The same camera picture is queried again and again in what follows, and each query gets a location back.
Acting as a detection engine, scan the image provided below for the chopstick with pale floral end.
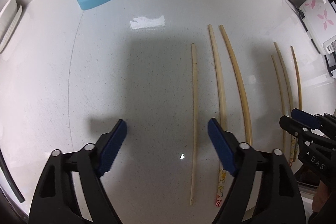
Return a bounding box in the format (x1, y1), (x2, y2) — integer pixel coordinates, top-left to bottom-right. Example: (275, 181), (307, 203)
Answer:
(290, 46), (302, 110)

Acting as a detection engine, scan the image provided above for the chopstick with floral red end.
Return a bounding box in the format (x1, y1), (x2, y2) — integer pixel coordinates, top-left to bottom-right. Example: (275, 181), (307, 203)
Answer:
(208, 24), (227, 207)

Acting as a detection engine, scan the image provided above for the plain thin bamboo chopstick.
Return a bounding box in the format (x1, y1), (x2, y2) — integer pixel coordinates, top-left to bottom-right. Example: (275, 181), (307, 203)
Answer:
(190, 43), (198, 206)

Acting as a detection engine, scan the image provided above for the person right hand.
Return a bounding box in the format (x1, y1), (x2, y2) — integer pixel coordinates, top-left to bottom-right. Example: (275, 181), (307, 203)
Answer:
(312, 181), (335, 213)

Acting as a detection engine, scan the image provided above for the black flat strip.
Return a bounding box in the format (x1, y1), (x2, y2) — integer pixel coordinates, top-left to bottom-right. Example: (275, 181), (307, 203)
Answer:
(0, 150), (26, 203)

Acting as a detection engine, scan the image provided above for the white floral rice cooker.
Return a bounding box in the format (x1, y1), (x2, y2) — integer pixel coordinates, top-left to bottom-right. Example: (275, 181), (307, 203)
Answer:
(299, 0), (335, 55)

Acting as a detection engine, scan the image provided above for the white ridged plate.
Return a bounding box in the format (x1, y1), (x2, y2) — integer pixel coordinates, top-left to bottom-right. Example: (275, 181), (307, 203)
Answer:
(0, 0), (23, 52)

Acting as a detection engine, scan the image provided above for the white appliance with black frame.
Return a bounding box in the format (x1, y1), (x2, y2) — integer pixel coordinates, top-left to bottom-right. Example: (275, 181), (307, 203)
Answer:
(325, 42), (336, 79)

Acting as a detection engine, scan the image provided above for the black power cord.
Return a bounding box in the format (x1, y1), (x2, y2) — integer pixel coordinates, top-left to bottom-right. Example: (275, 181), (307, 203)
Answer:
(282, 0), (309, 33)

